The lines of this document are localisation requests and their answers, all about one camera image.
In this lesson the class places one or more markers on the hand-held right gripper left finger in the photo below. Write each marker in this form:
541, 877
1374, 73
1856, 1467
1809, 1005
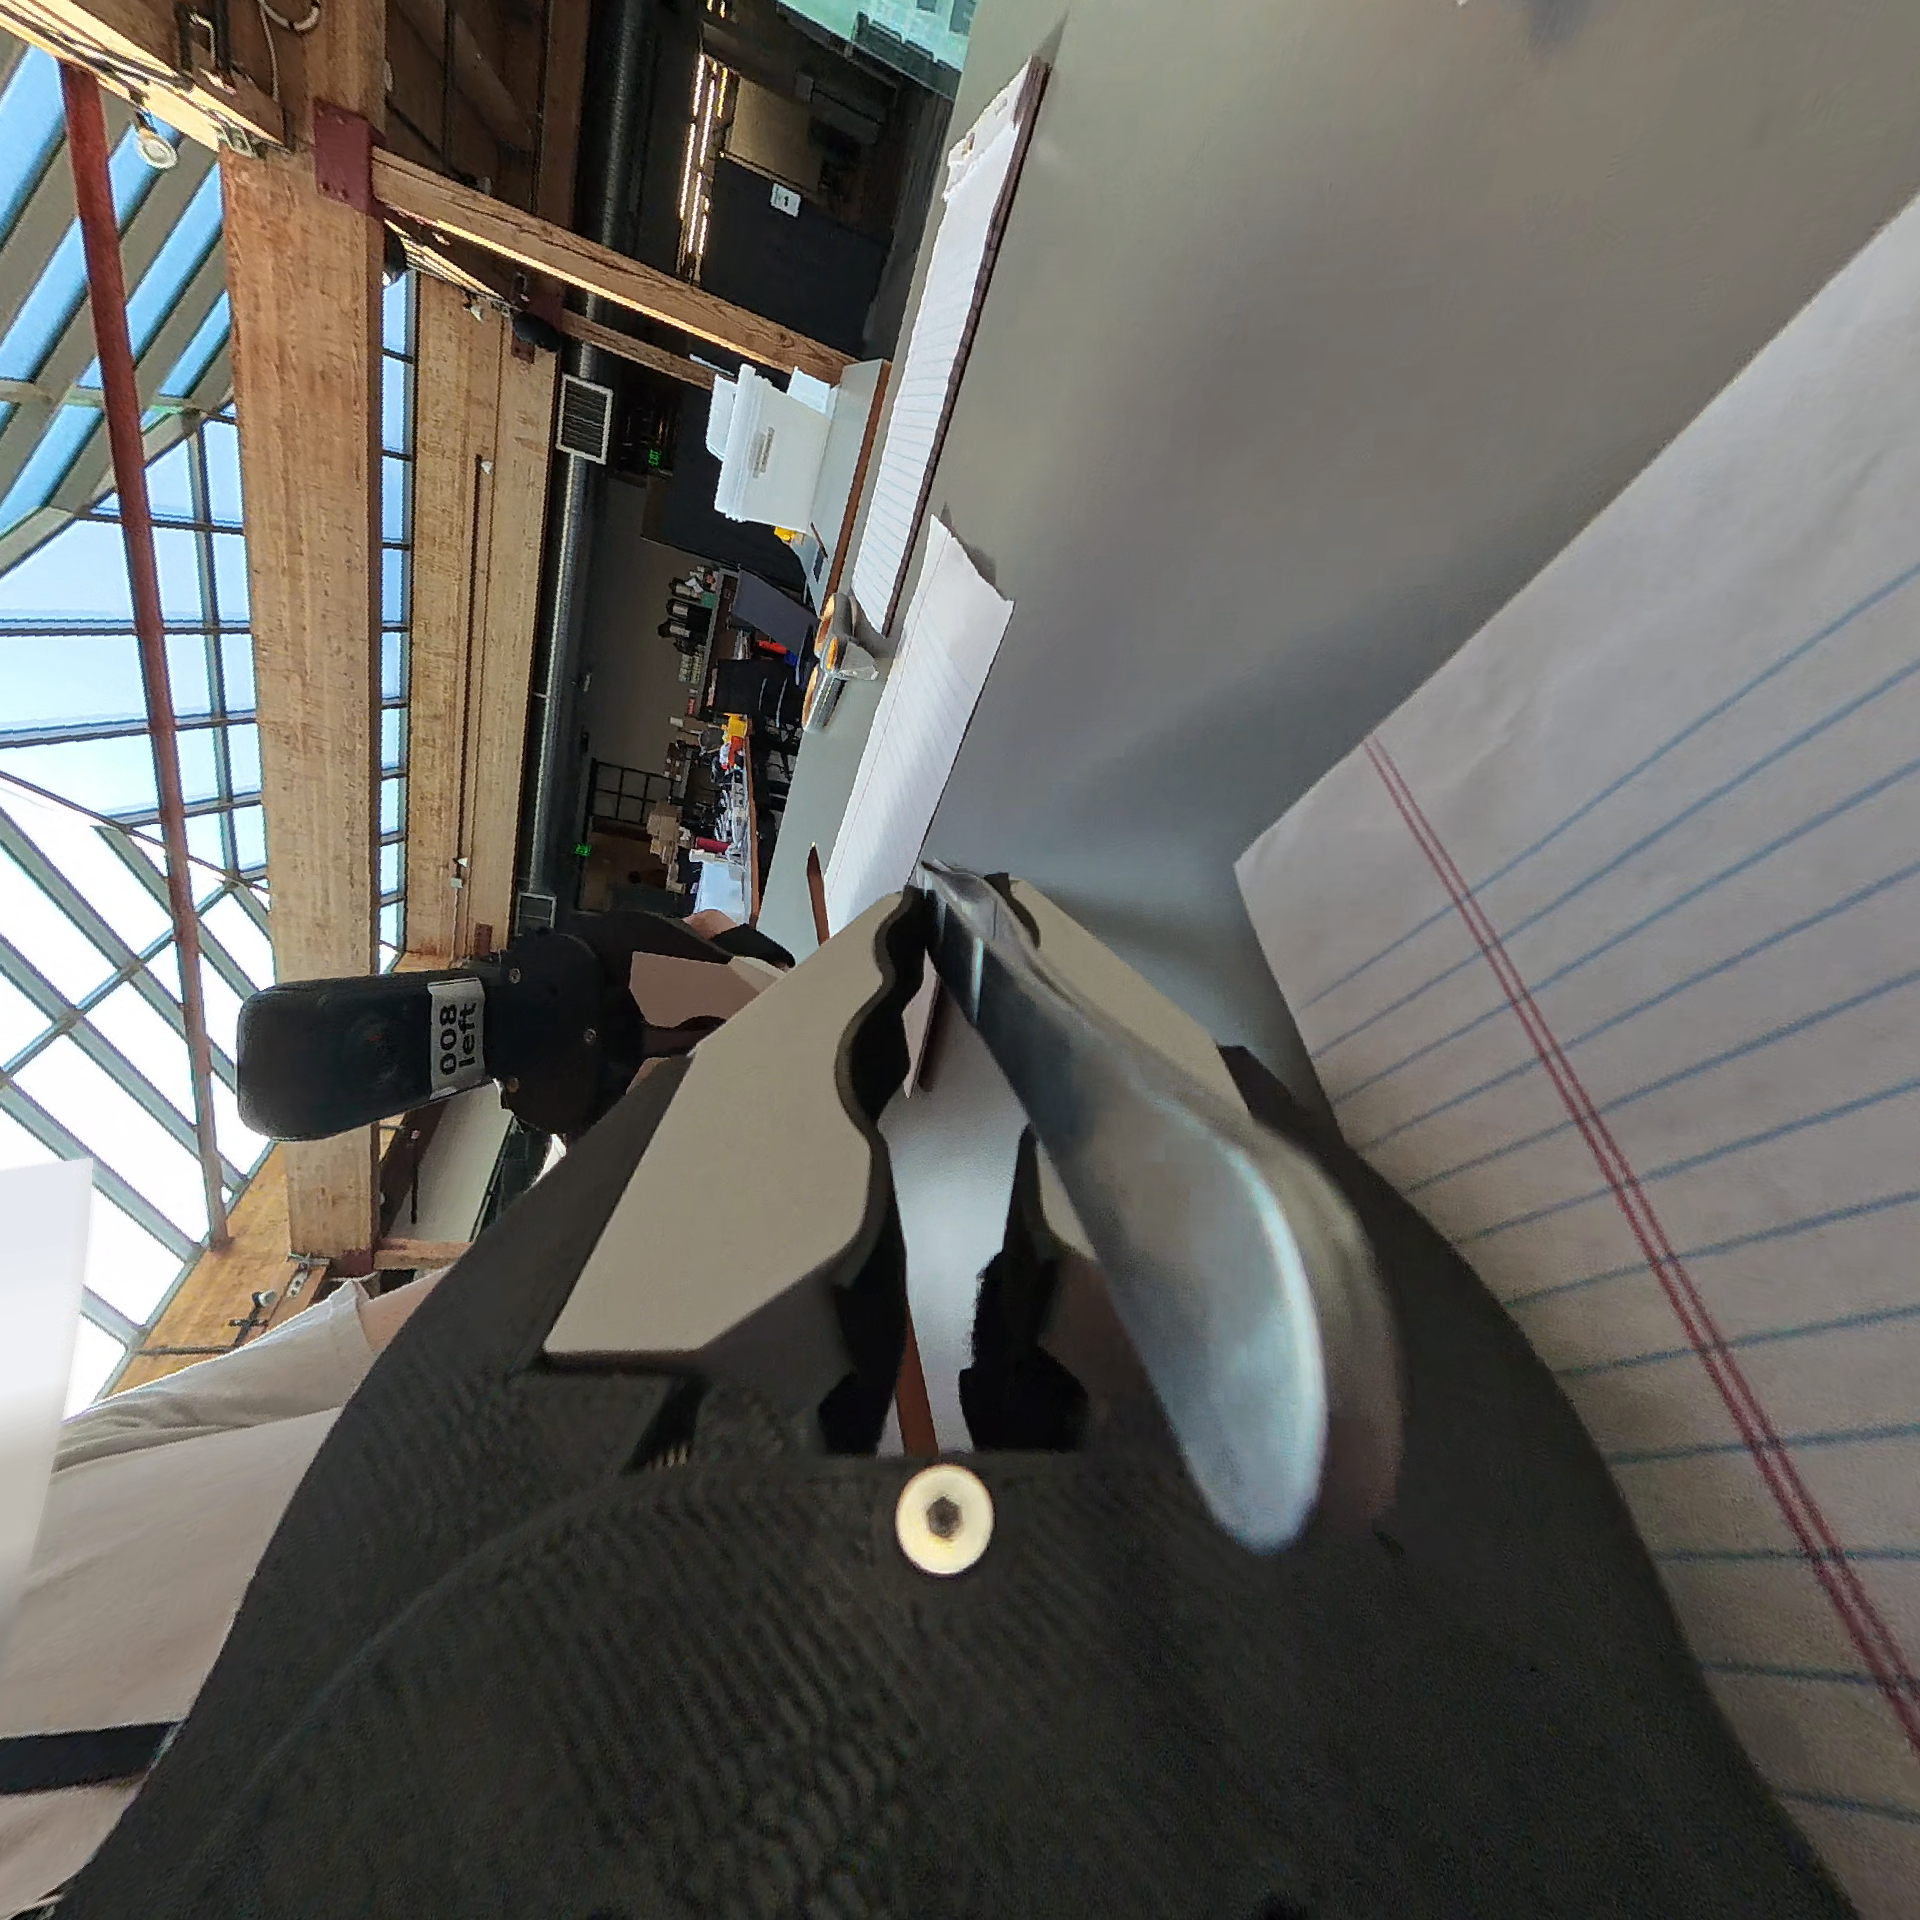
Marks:
704, 1201

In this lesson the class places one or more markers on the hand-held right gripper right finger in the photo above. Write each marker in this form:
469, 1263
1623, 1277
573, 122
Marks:
1148, 1014

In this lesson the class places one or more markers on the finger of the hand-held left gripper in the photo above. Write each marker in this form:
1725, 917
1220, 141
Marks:
698, 993

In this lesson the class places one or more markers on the white lined notepad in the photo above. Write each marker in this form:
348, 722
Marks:
943, 329

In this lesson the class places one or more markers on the grey orange scissors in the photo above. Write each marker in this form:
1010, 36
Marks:
849, 660

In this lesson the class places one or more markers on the wooden ceiling beam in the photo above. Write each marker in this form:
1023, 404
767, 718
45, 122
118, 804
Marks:
306, 674

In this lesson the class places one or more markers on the skylight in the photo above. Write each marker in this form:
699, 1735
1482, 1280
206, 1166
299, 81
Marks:
90, 825

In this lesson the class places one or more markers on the white storage bin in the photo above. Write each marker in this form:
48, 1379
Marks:
772, 451

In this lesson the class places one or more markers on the red pipe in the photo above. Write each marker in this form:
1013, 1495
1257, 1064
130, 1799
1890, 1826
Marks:
141, 598

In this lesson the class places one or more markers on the wall vent grille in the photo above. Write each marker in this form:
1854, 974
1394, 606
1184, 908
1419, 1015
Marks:
585, 413

